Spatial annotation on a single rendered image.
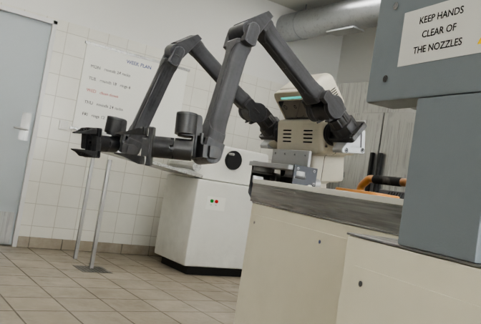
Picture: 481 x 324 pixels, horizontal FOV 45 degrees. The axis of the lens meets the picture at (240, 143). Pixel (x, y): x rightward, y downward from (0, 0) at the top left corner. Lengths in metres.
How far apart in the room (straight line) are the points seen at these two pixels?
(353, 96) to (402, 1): 5.06
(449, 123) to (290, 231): 0.69
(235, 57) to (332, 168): 0.65
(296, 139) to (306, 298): 0.96
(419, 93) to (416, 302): 0.25
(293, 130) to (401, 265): 1.44
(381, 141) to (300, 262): 4.22
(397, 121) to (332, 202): 4.18
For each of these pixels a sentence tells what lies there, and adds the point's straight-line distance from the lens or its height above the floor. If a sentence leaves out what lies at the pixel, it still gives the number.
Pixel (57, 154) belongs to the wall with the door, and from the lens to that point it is 5.60.
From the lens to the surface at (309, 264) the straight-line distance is 1.23.
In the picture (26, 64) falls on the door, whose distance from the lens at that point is 5.58.
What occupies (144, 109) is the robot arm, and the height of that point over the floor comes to 1.08.
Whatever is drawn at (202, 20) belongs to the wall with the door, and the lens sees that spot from 6.31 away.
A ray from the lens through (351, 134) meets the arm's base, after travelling 1.91.
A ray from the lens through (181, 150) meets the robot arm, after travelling 1.51.
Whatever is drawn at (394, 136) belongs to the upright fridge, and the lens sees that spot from 5.35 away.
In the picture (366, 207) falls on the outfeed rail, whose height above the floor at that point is 0.88.
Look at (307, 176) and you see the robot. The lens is 1.97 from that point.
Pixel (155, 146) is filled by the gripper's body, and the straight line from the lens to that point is 1.51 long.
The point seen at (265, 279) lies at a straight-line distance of 1.39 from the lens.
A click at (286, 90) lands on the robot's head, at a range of 2.09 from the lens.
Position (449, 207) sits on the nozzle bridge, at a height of 0.89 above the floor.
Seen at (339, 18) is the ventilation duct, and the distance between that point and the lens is 6.07.
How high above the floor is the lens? 0.88
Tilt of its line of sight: 4 degrees up
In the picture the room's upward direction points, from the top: 9 degrees clockwise
